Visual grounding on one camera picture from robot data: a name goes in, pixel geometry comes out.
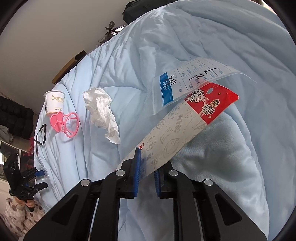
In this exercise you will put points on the black puffer jacket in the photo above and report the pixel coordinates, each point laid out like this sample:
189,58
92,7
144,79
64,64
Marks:
13,115

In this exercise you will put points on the white red snack packet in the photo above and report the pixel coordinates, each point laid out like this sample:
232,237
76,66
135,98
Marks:
166,136

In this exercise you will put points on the clear plastic cup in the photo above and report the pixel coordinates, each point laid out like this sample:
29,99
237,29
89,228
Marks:
44,177

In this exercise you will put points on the white yogurt cup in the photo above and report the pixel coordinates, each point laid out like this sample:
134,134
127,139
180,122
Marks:
54,102

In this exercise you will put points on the person's left forearm spotted sleeve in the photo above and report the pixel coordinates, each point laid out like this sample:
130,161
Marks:
13,217

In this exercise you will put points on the gift bag with dark bow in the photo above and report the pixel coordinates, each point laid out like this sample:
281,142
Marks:
111,27

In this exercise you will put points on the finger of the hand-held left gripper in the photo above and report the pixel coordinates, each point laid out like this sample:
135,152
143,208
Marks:
34,172
38,186

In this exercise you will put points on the clear zip bag blue strip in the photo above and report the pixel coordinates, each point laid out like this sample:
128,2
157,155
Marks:
185,76

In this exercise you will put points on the brown flat cushion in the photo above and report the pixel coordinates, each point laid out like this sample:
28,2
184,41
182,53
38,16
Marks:
67,67

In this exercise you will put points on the black duffel bag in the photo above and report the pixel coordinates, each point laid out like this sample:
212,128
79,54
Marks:
136,10

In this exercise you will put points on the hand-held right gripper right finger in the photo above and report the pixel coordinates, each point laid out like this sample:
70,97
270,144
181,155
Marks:
157,183

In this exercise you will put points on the light blue quilt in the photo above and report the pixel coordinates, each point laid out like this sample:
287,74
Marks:
161,46

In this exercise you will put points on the white tissue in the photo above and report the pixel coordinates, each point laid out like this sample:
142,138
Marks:
99,111

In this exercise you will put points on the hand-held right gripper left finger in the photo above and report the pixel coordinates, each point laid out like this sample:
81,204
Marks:
136,166

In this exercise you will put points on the dark ribbon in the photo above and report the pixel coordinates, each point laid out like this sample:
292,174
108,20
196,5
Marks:
36,149

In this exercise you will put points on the person's left hand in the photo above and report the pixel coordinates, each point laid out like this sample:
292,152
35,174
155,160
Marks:
23,202

